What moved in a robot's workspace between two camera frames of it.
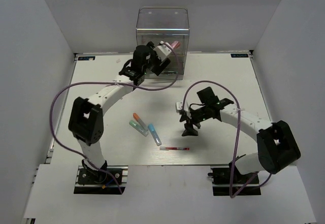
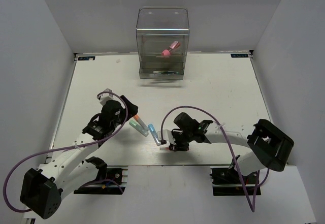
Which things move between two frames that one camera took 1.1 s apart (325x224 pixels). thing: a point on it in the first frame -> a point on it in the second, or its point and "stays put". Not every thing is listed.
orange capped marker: [140, 121] stays put
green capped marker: [138, 127] stays put
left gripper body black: [155, 62] -> [121, 120]
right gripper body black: [198, 115] -> [183, 138]
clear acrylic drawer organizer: [168, 24] stays put
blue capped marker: [154, 134] stays put
